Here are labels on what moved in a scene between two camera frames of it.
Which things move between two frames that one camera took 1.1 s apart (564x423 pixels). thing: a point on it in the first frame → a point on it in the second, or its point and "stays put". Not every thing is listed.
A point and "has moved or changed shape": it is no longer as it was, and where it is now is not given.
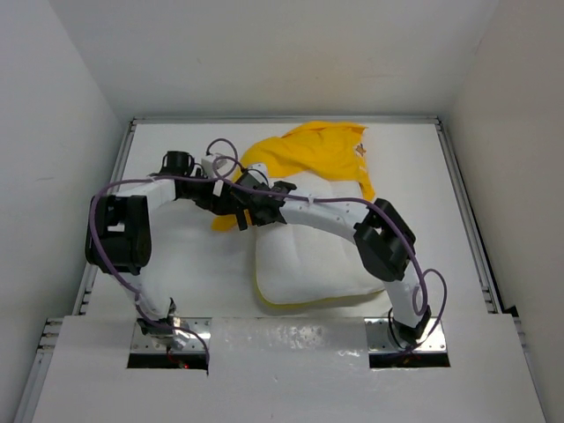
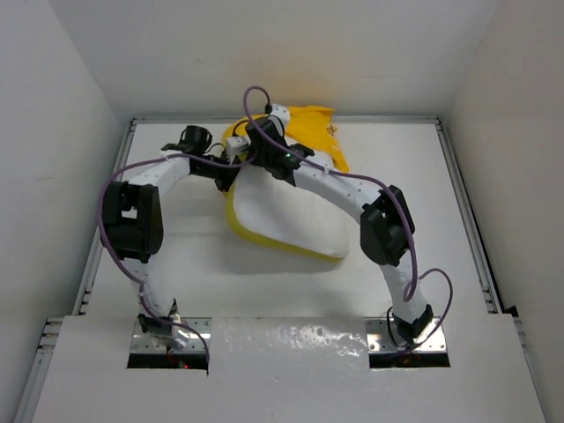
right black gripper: [243, 218] → [253, 156]
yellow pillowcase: [323, 150] has moved or changed shape
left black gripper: [222, 204] → [232, 170]
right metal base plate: [378, 339] stays put
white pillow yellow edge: [298, 265] has moved or changed shape
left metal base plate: [142, 343] stays put
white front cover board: [294, 369] stays put
